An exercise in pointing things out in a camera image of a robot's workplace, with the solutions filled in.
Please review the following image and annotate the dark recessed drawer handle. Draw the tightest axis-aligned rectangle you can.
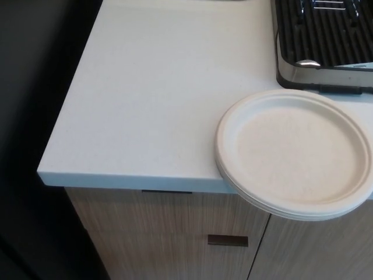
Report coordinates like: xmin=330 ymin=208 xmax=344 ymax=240
xmin=207 ymin=234 xmax=249 ymax=248

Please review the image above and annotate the chrome wire plate rack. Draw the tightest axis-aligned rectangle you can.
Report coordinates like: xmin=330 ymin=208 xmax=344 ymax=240
xmin=300 ymin=0 xmax=362 ymax=18

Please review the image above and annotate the stainless steel spoon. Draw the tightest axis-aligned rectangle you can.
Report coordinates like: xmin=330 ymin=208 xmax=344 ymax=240
xmin=295 ymin=59 xmax=373 ymax=71

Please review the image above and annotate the light wood-grain kitchen cabinet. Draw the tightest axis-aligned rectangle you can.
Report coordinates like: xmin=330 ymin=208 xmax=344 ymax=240
xmin=64 ymin=186 xmax=373 ymax=280

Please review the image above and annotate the black steel-banded dish drying tray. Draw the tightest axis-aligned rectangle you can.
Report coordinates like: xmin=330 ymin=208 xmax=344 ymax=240
xmin=270 ymin=0 xmax=373 ymax=95

